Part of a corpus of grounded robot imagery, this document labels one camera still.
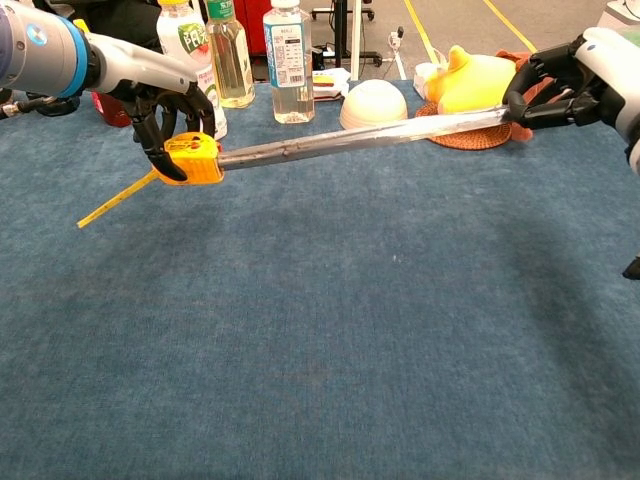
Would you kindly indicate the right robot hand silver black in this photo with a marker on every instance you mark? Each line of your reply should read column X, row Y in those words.
column 610, row 80

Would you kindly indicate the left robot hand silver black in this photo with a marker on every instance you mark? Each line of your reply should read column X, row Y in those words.
column 145, row 62

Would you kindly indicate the yellow tape measure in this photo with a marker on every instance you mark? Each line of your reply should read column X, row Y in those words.
column 195, row 162

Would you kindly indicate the white drink bottle yellow cap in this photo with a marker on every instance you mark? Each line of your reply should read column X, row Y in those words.
column 182, row 40

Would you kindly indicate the red honey bottle yellow cap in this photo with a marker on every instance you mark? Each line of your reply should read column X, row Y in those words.
column 112, row 112

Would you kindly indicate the white grey box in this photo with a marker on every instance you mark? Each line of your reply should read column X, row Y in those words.
column 622, row 12

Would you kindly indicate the yellow liquid bottle white cap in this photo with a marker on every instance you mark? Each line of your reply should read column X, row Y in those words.
column 232, row 65

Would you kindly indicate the red cabinet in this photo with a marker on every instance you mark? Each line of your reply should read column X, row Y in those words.
column 252, row 25

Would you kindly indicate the yellow plush duck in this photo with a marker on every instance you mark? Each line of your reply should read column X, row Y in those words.
column 475, row 80

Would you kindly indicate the clear water bottle white cap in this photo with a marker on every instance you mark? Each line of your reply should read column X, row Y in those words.
column 290, row 65

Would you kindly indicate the brown woven coaster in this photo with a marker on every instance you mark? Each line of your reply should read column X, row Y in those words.
column 475, row 140

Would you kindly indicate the packaged red snack cake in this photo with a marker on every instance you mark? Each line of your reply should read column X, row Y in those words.
column 330, row 85

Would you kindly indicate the black wheeled stand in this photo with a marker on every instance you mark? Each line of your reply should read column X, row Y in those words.
column 340, row 20

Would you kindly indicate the white power adapter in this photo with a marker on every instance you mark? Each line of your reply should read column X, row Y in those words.
column 397, row 37

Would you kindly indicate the beige upturned bowl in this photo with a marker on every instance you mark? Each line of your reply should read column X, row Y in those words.
column 372, row 102

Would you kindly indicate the blue table mat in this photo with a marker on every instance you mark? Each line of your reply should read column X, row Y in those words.
column 300, row 325

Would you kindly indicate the white post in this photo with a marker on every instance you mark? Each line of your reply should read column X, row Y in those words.
column 357, row 50

